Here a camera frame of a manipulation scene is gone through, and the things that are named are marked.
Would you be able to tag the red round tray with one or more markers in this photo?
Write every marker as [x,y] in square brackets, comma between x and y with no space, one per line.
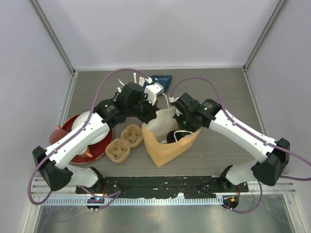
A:
[97,150]

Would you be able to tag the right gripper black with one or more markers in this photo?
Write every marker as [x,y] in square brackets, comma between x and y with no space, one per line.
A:
[178,117]

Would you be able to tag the pink mug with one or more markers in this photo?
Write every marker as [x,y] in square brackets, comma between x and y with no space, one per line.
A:
[57,134]

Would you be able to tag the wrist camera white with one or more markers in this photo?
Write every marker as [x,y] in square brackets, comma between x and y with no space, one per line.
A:
[152,90]
[172,99]

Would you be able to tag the brown pulp cup carrier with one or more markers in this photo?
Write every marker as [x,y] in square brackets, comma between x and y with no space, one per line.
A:
[119,149]

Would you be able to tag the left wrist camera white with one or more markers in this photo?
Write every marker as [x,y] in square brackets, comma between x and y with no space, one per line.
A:
[152,90]

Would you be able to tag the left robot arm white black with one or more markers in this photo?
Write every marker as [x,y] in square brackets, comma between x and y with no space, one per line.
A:
[53,161]

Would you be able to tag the white slotted cable duct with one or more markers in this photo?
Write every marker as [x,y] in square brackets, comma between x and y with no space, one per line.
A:
[90,201]

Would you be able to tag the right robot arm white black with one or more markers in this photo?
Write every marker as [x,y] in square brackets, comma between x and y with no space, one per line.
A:
[269,154]

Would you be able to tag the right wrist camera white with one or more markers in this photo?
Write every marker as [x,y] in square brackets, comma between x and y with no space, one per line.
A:
[172,99]

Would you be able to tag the blue ceramic leaf dish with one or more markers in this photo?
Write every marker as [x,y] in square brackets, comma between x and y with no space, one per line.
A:
[164,80]

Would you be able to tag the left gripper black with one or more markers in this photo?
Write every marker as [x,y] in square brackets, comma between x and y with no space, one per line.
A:
[151,113]

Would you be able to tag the brown paper bag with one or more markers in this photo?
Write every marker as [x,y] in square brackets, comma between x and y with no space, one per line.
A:
[163,139]

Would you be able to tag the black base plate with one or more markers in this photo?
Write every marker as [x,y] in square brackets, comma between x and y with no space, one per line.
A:
[164,187]

